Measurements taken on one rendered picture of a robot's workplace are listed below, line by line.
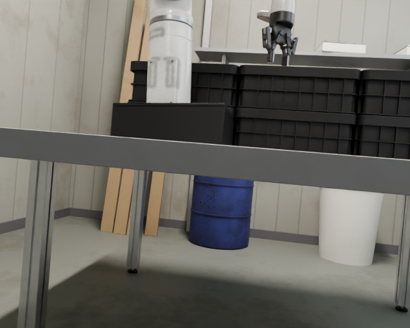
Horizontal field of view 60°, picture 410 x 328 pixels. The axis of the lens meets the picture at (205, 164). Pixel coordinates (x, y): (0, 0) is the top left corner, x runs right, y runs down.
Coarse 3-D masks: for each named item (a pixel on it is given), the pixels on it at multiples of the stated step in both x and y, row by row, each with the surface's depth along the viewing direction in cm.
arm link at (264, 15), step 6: (276, 0) 108; (282, 0) 107; (288, 0) 107; (294, 0) 109; (276, 6) 108; (282, 6) 107; (288, 6) 107; (294, 6) 109; (258, 12) 113; (264, 12) 113; (270, 12) 111; (294, 12) 109; (258, 18) 115; (264, 18) 114
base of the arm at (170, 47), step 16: (160, 32) 71; (176, 32) 71; (192, 32) 75; (160, 48) 71; (176, 48) 71; (160, 64) 71; (176, 64) 70; (160, 80) 71; (176, 80) 70; (160, 96) 71; (176, 96) 71
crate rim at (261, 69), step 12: (240, 72) 92; (252, 72) 90; (264, 72) 90; (276, 72) 89; (288, 72) 89; (300, 72) 88; (312, 72) 88; (324, 72) 87; (336, 72) 87; (348, 72) 86; (360, 72) 86
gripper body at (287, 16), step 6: (276, 12) 108; (282, 12) 107; (288, 12) 107; (270, 18) 110; (276, 18) 108; (282, 18) 107; (288, 18) 107; (270, 24) 111; (276, 24) 108; (282, 24) 109; (288, 24) 109; (276, 30) 108; (288, 30) 111; (276, 36) 109; (282, 36) 110; (282, 42) 110
